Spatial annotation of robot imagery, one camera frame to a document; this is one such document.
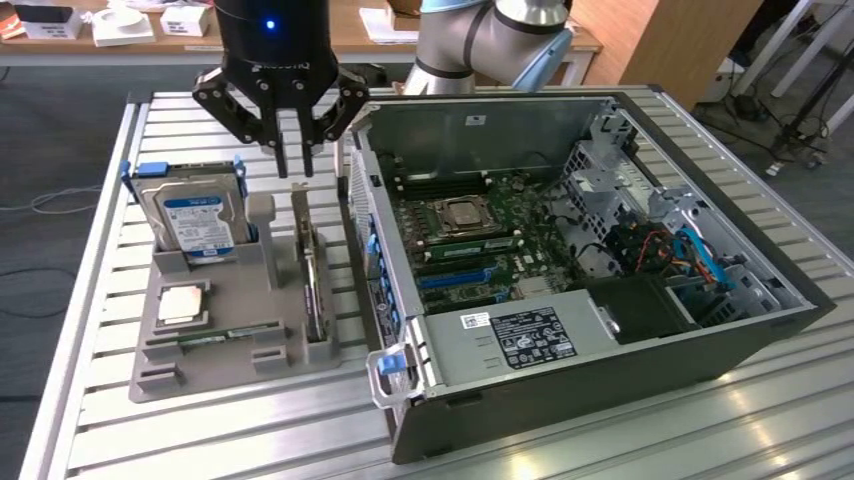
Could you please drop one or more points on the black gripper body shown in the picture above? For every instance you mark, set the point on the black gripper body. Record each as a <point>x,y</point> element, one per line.
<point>276,50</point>

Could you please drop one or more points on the graphics card with metal bracket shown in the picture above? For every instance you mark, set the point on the graphics card with metal bracket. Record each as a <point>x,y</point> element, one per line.
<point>310,280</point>

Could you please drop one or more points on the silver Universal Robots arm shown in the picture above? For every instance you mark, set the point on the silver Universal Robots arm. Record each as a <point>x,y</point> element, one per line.
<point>454,45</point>

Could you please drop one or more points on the wooden desk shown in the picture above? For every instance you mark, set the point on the wooden desk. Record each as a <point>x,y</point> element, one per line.
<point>180,44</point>
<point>587,47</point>

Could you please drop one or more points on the white labelled box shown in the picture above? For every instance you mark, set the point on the white labelled box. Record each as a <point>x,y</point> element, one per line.
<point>186,22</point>

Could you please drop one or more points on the stack of white papers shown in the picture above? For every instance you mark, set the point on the stack of white papers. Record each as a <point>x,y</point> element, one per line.
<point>390,30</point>

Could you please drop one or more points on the hard disk in blue caddy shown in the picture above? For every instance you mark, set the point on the hard disk in blue caddy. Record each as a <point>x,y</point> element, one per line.
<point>194,220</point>

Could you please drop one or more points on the white round-topped box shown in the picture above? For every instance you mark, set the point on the white round-topped box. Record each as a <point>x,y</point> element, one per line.
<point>123,30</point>

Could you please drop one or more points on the CPU socket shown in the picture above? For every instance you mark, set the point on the CPU socket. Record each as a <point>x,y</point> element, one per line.
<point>463,215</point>

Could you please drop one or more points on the white box with black top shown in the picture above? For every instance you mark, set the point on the white box with black top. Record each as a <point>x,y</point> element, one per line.
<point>50,25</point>

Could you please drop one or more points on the green RAM stick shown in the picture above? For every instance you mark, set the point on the green RAM stick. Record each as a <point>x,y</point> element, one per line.
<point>214,336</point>
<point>467,249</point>

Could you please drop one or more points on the red book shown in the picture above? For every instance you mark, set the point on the red book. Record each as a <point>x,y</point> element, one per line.
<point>10,27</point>

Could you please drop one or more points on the grey parts rack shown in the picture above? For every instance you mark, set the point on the grey parts rack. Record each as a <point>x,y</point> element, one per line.
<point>234,300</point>

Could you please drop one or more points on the silver CPU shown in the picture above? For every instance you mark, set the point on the silver CPU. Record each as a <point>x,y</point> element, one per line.
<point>180,305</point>

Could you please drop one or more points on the green motherboard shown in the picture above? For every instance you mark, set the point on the green motherboard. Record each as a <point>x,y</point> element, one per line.
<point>527,250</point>

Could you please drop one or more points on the metal disk bay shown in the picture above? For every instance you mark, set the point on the metal disk bay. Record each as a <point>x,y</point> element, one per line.
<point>601,175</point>

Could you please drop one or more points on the silver chipset heatsink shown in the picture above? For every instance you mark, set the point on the silver chipset heatsink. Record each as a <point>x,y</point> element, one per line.
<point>537,287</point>

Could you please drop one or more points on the wooden cabinet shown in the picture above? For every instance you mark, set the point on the wooden cabinet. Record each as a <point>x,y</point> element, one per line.
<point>667,50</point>

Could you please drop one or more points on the grey power supply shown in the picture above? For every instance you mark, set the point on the grey power supply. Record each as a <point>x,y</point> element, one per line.
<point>467,345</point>

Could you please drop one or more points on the blue case latch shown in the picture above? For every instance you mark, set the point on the blue case latch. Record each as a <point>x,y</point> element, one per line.
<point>389,363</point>

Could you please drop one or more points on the white box on cabinet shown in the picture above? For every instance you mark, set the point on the white box on cabinet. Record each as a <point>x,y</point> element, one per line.
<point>728,80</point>

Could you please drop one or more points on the black fan shroud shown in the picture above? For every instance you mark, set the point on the black fan shroud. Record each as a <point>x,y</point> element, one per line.
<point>641,310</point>

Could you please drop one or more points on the black wheeled stand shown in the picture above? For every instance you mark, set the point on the black wheeled stand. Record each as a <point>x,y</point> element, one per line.
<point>797,125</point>

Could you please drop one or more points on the black open PC case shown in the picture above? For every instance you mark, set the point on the black open PC case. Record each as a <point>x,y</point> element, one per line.
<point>567,400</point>

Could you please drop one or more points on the white table frame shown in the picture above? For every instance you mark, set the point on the white table frame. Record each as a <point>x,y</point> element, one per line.
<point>781,90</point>

